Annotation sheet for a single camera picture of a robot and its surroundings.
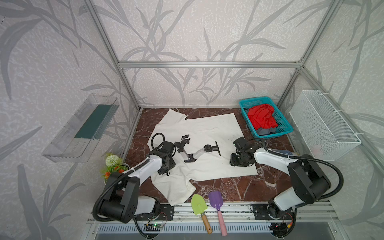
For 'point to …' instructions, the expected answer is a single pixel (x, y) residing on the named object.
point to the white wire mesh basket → (326, 134)
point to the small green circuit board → (152, 227)
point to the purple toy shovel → (216, 198)
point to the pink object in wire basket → (318, 151)
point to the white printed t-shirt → (203, 147)
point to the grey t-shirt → (262, 131)
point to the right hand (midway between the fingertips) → (232, 159)
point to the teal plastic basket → (283, 128)
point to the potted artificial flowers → (115, 167)
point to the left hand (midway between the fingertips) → (172, 161)
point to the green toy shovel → (199, 206)
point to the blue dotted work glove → (286, 152)
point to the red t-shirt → (262, 116)
